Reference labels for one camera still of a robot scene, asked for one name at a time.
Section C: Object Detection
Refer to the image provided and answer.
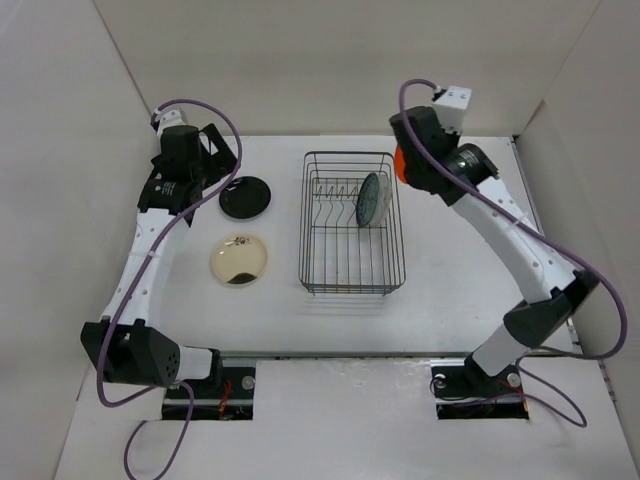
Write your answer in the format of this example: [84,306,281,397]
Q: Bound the orange round plate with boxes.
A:
[394,145,408,184]

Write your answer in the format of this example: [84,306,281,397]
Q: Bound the blue patterned ceramic plate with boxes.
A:
[355,173,386,228]

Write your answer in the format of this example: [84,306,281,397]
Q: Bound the clear glass plate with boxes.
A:
[370,172,392,227]

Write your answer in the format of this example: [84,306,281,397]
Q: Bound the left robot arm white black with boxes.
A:
[81,121,237,397]

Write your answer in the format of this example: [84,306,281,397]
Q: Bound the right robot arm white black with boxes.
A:
[389,106,599,397]

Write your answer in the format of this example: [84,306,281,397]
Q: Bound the black round plate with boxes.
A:
[219,176,272,220]

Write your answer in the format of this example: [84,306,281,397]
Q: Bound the cream plate with flower pattern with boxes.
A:
[209,233,269,288]

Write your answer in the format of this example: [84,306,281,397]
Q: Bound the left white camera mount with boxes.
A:
[150,107,187,138]

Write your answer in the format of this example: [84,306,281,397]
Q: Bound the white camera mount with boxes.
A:
[432,86,472,136]
[150,107,187,138]

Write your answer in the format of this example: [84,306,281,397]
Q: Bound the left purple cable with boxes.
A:
[94,99,243,480]

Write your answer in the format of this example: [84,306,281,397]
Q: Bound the purple cable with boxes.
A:
[398,78,629,429]
[94,99,243,480]

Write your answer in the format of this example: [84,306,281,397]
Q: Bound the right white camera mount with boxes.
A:
[432,86,472,136]

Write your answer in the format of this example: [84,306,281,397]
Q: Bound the grey wire dish rack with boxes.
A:
[298,151,406,296]

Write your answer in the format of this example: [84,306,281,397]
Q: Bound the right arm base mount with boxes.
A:
[429,362,529,420]

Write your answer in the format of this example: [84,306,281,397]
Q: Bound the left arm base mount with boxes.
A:
[187,358,256,421]

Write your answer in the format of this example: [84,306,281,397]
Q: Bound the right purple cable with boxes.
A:
[398,78,629,429]

